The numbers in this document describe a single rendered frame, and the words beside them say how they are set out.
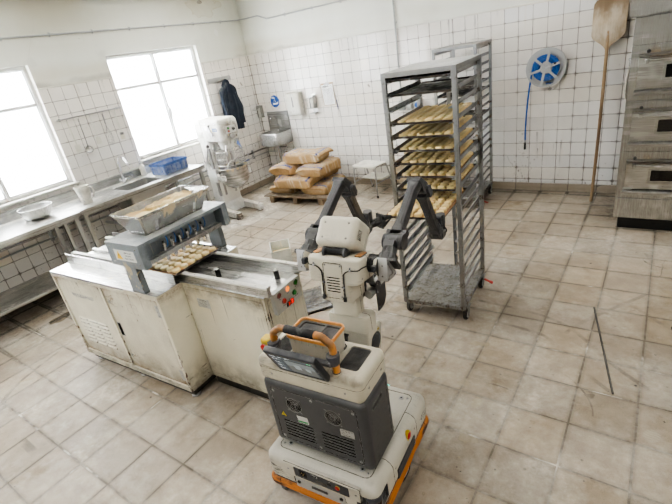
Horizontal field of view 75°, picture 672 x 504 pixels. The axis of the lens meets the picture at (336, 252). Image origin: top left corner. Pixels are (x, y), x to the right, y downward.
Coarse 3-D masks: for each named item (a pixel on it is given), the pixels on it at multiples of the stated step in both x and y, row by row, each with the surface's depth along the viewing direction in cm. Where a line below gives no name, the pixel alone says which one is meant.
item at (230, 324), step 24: (216, 264) 295; (192, 288) 275; (216, 288) 263; (192, 312) 288; (216, 312) 273; (240, 312) 260; (264, 312) 248; (288, 312) 263; (216, 336) 286; (240, 336) 271; (216, 360) 299; (240, 360) 283; (240, 384) 303; (264, 384) 281
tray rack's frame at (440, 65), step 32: (416, 64) 309; (448, 64) 264; (480, 64) 304; (448, 96) 326; (480, 96) 313; (480, 128) 323; (480, 160) 333; (480, 192) 344; (480, 224) 356; (480, 256) 368; (416, 288) 360; (448, 288) 353
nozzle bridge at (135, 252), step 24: (192, 216) 285; (216, 216) 308; (120, 240) 264; (144, 240) 258; (168, 240) 278; (192, 240) 288; (216, 240) 321; (120, 264) 270; (144, 264) 256; (144, 288) 270
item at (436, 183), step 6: (468, 168) 326; (462, 174) 316; (426, 180) 316; (432, 180) 314; (438, 180) 311; (444, 180) 309; (450, 180) 311; (432, 186) 302; (438, 186) 300; (444, 186) 298; (450, 186) 296
